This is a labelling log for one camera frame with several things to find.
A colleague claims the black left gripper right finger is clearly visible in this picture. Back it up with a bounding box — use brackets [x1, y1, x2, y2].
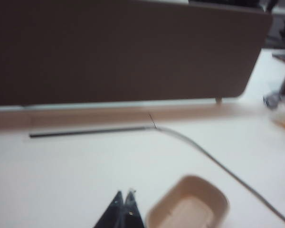
[123, 188, 146, 228]

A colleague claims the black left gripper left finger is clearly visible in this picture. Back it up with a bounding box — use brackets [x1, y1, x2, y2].
[93, 190, 124, 228]

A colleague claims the beige paper lunch box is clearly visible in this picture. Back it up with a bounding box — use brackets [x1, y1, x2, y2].
[145, 175, 230, 228]

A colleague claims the white crumpled plastic bag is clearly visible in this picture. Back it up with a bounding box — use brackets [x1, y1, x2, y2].
[263, 92, 285, 136]

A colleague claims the grey cable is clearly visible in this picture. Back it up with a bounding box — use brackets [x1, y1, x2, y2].
[142, 126, 285, 228]

